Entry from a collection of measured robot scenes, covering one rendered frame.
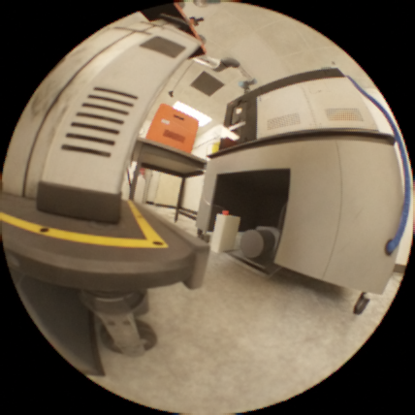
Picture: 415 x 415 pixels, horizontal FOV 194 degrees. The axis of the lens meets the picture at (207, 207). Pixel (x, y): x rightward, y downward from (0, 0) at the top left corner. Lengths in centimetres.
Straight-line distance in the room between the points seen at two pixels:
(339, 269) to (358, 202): 24
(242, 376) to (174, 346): 17
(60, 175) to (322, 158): 67
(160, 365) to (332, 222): 62
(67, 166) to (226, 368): 41
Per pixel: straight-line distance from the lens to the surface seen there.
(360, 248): 55
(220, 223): 84
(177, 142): 110
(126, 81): 19
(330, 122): 79
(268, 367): 38
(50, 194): 16
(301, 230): 53
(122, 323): 18
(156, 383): 32
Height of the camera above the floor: 32
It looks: 1 degrees down
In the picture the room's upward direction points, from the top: 11 degrees clockwise
